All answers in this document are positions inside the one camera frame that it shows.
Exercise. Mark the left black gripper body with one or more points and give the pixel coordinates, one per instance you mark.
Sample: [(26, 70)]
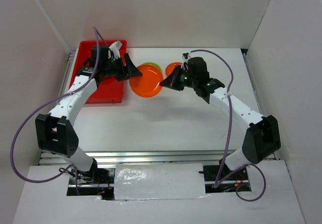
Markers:
[(115, 67)]

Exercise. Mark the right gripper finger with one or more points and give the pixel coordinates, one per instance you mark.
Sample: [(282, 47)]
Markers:
[(177, 87), (174, 77)]

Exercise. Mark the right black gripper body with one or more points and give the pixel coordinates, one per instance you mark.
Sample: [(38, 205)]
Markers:
[(190, 81)]

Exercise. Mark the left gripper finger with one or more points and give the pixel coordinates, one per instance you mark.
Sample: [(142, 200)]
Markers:
[(123, 77), (131, 69)]

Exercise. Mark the orange plate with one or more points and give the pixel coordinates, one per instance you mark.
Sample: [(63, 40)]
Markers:
[(147, 85), (171, 67)]

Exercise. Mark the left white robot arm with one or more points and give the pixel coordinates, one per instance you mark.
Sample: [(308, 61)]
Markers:
[(55, 132)]

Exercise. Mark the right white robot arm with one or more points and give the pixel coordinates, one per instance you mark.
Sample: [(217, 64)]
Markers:
[(262, 137)]

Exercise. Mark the red plastic bin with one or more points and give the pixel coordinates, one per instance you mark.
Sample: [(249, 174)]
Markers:
[(110, 91)]

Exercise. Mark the green plate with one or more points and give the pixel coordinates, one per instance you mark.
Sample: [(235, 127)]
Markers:
[(153, 64)]

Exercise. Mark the white foil cover sheet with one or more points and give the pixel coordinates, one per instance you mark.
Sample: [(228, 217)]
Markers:
[(160, 181)]

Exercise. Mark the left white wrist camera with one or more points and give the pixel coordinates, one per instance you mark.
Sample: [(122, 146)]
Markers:
[(115, 50)]

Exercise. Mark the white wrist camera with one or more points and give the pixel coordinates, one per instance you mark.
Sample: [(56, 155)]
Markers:
[(186, 56), (115, 50)]

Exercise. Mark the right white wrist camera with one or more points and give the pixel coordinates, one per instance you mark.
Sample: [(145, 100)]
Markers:
[(186, 56)]

